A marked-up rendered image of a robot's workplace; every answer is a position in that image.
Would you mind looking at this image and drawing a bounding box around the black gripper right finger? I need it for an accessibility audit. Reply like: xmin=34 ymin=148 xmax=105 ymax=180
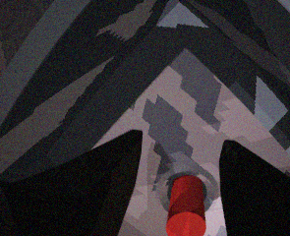
xmin=219 ymin=139 xmax=290 ymax=236

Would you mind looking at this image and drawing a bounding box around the red peg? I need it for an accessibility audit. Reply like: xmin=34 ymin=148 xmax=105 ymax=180
xmin=165 ymin=174 xmax=206 ymax=236

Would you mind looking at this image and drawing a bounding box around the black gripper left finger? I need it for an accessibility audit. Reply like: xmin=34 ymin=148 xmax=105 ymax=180
xmin=0 ymin=130 xmax=144 ymax=236

